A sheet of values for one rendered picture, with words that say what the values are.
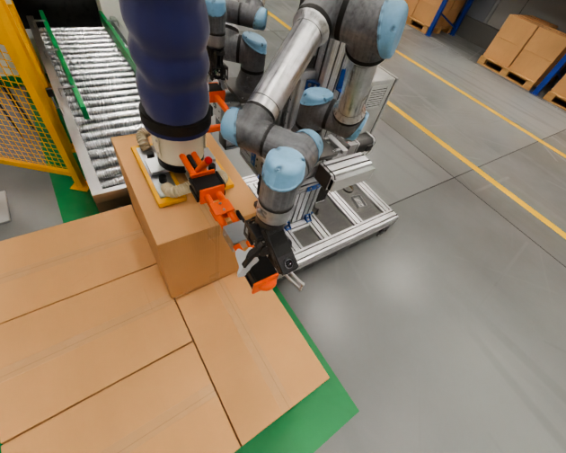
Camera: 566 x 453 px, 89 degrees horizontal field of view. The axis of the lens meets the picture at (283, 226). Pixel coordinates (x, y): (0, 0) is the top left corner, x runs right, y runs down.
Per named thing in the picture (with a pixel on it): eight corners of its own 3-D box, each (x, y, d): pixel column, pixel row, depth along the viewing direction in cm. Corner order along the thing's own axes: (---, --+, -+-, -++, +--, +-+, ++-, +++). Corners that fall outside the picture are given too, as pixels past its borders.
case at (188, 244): (131, 202, 149) (110, 137, 118) (205, 183, 167) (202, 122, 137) (171, 298, 122) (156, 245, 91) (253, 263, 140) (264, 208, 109)
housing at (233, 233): (221, 235, 86) (221, 226, 82) (241, 228, 89) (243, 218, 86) (231, 253, 83) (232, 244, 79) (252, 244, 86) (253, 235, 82)
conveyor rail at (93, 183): (35, 40, 259) (25, 15, 245) (42, 39, 262) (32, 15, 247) (101, 218, 156) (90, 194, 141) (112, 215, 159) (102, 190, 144)
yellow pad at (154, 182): (131, 150, 116) (128, 139, 112) (156, 146, 120) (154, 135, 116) (159, 208, 100) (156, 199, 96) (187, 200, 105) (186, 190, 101)
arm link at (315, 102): (302, 111, 122) (310, 78, 112) (331, 123, 120) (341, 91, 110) (290, 123, 114) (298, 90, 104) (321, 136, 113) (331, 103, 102)
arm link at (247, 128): (315, -45, 67) (210, 120, 57) (359, -31, 66) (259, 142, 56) (313, 4, 78) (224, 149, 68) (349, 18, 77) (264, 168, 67)
